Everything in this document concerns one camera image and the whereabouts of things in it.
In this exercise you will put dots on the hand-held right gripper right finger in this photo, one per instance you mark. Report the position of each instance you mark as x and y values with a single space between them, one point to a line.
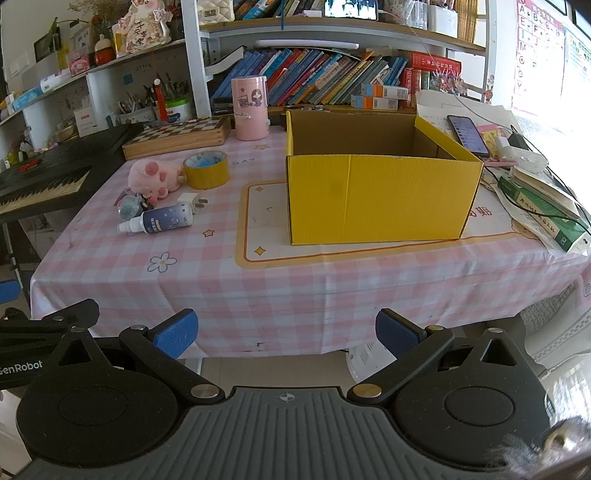
397 332

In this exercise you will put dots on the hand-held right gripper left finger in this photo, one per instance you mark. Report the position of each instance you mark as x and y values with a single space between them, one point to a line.
175 334

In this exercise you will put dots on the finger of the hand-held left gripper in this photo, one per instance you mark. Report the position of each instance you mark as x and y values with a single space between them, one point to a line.
69 316
9 290

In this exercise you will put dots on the blue white spray bottle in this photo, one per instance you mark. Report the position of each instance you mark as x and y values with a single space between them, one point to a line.
166 219

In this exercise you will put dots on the white charger plug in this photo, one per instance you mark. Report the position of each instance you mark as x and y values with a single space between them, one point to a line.
191 202

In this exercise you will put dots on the yellow cardboard box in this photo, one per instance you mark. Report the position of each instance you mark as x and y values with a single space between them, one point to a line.
369 198

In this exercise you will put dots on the yellow tape roll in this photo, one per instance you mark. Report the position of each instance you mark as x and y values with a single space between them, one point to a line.
207 175

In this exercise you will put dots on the pink checkered cloth desktop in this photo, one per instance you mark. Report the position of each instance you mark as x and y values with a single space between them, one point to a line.
184 277

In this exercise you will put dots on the small grey round toy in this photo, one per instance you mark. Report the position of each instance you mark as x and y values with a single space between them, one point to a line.
130 206

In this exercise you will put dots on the black electronic keyboard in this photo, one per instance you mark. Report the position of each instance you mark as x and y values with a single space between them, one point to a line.
51 170

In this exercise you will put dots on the white orange-bordered desk mat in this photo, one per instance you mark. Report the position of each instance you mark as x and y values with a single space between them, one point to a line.
265 240

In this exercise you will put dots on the pink plush toy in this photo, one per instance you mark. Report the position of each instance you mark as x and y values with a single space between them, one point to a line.
152 177

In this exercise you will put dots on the white lace cloth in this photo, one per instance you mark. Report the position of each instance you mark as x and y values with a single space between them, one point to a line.
558 323

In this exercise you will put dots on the grey fur cuff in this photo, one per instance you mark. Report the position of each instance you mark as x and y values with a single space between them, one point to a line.
531 454

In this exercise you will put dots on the green thick book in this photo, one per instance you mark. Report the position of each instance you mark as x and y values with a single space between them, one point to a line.
540 214

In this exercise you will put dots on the white box red label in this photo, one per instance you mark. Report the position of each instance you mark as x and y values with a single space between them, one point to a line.
87 122

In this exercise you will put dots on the wooden chessboard box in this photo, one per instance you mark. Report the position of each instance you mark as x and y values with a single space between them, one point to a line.
180 136

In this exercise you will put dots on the white paperback book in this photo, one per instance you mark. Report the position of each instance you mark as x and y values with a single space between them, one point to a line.
545 189

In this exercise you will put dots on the black smartphone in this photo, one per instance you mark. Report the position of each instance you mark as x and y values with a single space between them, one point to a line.
468 134

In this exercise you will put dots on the white plastic case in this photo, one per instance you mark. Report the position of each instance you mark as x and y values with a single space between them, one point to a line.
526 162

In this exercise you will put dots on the pink notepad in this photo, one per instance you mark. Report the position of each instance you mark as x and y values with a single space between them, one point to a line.
489 138

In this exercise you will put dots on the white tub green lid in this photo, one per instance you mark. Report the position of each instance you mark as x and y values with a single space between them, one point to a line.
179 110

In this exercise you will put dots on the white paper sheets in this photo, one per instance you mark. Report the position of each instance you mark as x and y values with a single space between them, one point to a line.
431 110

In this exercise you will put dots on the black power adapter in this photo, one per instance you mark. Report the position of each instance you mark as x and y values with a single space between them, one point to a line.
518 142

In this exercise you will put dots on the orange blue white carton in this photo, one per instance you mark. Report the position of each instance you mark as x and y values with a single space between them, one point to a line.
385 91
374 102

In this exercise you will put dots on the red white bottle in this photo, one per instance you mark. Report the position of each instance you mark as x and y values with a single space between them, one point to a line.
160 104

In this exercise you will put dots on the pink cartoon cup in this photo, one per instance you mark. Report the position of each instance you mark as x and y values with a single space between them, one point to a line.
249 110

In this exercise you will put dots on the red white round jar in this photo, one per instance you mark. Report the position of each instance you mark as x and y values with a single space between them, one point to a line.
104 53

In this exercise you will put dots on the white bookshelf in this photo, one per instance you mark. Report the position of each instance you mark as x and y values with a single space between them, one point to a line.
196 69

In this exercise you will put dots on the red thick book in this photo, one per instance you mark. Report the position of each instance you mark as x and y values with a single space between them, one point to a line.
436 63

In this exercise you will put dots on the row of colourful books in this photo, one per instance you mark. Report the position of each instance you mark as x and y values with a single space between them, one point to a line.
314 74

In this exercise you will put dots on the pink doll figurine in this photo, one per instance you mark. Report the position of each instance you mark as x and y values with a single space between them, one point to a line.
143 27

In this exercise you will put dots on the white bar lamp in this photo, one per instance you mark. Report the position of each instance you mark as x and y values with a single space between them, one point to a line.
307 44

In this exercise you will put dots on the white quilted bag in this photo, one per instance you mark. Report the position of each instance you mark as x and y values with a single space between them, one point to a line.
214 11

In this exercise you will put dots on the screen on shelf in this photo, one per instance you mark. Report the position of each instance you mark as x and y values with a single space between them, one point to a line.
351 8

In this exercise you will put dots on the alphabet wall poster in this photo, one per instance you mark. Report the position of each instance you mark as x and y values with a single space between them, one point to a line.
538 55

